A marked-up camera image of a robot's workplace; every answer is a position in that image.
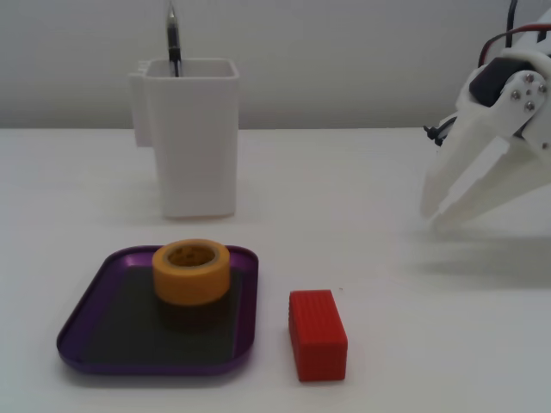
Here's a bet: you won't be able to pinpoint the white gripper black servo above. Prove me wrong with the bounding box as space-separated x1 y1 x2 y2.
420 46 551 237

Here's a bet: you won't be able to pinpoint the yellow tape roll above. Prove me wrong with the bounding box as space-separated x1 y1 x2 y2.
152 237 232 307

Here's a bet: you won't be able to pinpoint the red ribbed block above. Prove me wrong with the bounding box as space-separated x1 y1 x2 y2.
287 289 349 383

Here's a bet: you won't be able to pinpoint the white plastic pen holder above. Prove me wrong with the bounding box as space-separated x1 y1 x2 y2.
127 59 240 221

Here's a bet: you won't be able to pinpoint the black pen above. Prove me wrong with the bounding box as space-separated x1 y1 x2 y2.
166 1 184 78

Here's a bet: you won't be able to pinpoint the purple metal tray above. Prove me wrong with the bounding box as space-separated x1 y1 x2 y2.
56 244 260 377

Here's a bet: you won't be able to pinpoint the red servo cable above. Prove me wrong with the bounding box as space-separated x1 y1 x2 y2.
479 23 551 69

